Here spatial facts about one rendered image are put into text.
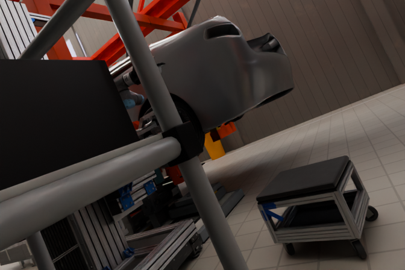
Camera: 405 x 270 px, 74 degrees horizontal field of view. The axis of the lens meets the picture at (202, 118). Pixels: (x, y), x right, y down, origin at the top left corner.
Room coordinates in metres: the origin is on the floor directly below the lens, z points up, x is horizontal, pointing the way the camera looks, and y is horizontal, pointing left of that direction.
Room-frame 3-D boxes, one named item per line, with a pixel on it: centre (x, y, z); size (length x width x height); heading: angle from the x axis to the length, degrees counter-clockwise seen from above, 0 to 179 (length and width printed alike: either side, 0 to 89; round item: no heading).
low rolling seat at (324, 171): (1.36, -0.33, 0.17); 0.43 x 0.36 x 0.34; 51
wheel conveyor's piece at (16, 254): (4.53, 3.38, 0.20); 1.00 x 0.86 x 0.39; 59
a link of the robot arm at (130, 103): (1.62, 0.37, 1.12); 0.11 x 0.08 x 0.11; 167
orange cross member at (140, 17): (3.78, 0.34, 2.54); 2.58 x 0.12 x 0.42; 149
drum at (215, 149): (6.88, 0.03, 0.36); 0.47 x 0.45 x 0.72; 152
